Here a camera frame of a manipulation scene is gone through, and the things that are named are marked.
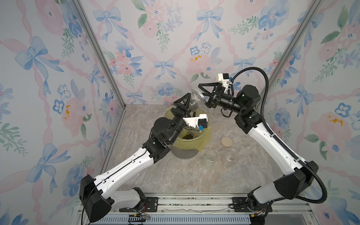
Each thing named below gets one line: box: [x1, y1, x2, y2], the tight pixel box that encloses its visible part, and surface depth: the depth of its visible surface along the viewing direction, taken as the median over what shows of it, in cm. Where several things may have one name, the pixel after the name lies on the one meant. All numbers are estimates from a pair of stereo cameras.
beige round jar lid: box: [220, 136, 233, 148], surface depth 100 cm
